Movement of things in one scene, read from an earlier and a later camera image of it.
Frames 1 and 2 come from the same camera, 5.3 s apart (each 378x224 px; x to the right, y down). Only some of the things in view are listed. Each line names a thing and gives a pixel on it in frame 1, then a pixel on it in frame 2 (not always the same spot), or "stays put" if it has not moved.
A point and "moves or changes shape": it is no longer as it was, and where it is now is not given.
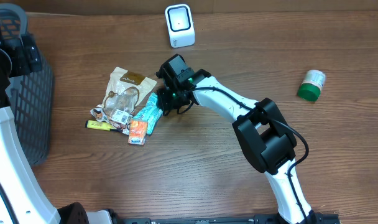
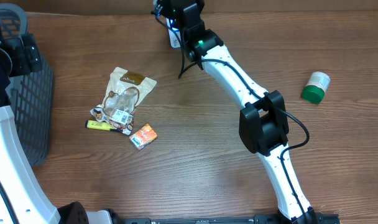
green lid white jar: [313, 81] moves or changes shape
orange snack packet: [137, 132] to [143, 137]
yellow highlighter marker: [99, 125] stays put
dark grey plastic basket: [32, 96] stays put
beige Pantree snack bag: [125, 93] stays put
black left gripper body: [24, 60] stays put
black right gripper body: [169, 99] to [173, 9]
